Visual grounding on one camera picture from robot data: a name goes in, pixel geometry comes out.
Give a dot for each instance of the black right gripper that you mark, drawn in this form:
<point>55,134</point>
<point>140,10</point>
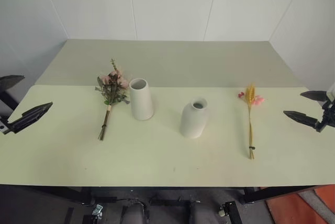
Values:
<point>327,115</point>

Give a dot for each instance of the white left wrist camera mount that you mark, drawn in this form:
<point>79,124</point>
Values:
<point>2,128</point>

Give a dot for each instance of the silver caster wheel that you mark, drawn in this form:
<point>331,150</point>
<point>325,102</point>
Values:
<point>97,209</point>

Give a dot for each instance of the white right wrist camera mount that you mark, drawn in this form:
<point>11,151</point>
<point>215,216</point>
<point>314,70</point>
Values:
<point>332,90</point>

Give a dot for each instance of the black table frame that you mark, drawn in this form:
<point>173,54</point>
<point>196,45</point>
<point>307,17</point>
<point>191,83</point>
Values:
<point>78,195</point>

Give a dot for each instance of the orange floor mat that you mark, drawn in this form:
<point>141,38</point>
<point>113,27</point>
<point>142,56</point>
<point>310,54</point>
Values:
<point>301,208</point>

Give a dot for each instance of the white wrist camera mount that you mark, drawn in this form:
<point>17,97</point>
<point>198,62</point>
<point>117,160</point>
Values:
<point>332,90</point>
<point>2,128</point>

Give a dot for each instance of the yellow wheat bouquet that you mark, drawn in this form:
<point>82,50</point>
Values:
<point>250,109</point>

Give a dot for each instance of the white cylinder vase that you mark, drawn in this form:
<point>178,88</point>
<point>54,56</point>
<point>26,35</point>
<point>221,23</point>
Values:
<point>141,101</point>

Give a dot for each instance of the pink flower bouquet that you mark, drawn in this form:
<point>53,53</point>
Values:
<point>113,88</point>

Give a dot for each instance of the white bottle vase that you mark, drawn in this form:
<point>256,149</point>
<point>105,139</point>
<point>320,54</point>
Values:
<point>193,119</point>

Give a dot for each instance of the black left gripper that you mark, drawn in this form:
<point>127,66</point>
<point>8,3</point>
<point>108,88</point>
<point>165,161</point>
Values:
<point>8,106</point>

